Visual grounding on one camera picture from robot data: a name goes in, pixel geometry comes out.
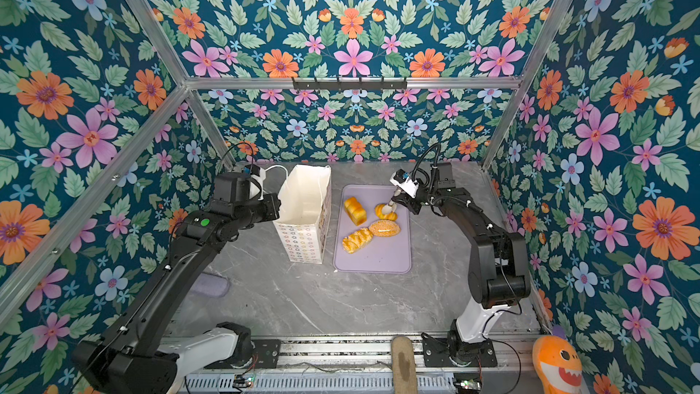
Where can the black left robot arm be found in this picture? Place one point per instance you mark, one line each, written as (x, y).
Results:
(129, 356)

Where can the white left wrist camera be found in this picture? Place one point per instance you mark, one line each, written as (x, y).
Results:
(257, 179)

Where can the white metal tongs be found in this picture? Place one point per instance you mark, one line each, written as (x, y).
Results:
(391, 205)

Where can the white paper gift bag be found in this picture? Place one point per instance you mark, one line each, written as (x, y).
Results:
(304, 217)

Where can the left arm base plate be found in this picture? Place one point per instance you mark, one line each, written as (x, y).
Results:
(261, 353)

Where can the round yellow ridged bun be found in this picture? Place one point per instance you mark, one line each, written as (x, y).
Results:
(392, 217)

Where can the rectangular loaf bread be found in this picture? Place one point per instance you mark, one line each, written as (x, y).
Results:
(355, 211)

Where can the black wall hook rail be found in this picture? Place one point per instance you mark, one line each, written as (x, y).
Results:
(342, 84)

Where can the oval sesame bread roll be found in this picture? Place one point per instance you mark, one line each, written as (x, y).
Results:
(384, 228)

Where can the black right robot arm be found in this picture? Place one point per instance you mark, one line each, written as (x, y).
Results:
(498, 278)

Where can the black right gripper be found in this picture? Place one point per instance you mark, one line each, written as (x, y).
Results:
(401, 200)

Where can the orange shark plush toy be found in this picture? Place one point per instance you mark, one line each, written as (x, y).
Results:
(557, 363)

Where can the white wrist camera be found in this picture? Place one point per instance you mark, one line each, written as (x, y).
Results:
(404, 183)
(257, 179)

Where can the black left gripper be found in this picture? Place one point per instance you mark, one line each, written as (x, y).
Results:
(272, 210)

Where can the lilac flat pad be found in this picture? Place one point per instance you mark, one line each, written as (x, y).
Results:
(212, 286)

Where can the braided golden bread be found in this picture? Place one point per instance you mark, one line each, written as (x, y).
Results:
(357, 240)

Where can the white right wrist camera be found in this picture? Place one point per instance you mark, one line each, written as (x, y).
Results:
(404, 183)

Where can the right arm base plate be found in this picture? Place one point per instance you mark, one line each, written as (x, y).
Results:
(451, 352)

